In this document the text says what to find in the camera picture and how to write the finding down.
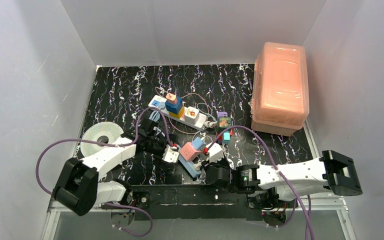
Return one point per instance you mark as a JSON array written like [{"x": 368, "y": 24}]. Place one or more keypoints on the light blue charger plug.
[{"x": 198, "y": 143}]

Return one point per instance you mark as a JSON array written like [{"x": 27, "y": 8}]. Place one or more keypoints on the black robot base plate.
[{"x": 201, "y": 202}]

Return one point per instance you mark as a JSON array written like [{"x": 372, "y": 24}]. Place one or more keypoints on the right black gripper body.
[{"x": 212, "y": 168}]

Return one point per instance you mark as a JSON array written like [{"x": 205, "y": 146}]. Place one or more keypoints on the blue cube socket adapter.
[{"x": 174, "y": 108}]

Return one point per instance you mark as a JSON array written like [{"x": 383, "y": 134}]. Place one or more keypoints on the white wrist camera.
[
  {"x": 171, "y": 154},
  {"x": 214, "y": 153}
]

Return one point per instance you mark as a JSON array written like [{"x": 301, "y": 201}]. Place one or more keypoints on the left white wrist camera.
[{"x": 171, "y": 154}]

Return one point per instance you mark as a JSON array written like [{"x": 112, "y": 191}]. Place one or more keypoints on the blue power strip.
[{"x": 189, "y": 167}]

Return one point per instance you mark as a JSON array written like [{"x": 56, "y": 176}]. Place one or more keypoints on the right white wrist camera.
[{"x": 214, "y": 153}]

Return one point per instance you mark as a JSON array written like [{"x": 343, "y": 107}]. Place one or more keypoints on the small pink charger plug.
[{"x": 171, "y": 98}]

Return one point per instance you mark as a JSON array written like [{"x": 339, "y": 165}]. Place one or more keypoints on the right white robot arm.
[{"x": 332, "y": 172}]

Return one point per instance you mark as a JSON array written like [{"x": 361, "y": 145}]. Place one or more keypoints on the pink cube socket adapter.
[{"x": 189, "y": 152}]

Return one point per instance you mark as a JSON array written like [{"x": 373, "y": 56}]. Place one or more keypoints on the purple cube socket adapter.
[{"x": 222, "y": 114}]

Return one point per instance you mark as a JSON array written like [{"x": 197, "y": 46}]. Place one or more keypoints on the white cube socket adapter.
[{"x": 191, "y": 115}]

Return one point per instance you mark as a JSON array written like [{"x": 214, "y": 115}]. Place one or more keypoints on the teal charger plug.
[{"x": 226, "y": 137}]

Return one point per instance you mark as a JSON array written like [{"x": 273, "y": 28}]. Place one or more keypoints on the pink translucent storage box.
[{"x": 280, "y": 92}]

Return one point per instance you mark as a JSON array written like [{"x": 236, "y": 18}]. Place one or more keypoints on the yellow cube socket adapter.
[{"x": 179, "y": 114}]

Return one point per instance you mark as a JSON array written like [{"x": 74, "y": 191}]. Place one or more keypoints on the white power strip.
[{"x": 159, "y": 102}]

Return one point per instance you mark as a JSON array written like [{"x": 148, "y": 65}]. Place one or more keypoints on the red cube socket adapter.
[{"x": 230, "y": 132}]

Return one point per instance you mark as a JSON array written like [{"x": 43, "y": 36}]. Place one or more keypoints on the green cube socket adapter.
[{"x": 223, "y": 122}]

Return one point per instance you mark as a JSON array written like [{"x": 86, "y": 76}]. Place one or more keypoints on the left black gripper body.
[{"x": 158, "y": 141}]

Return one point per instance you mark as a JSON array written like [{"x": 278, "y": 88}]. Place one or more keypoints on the white filament spool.
[{"x": 103, "y": 133}]

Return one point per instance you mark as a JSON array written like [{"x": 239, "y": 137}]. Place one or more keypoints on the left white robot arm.
[{"x": 79, "y": 186}]

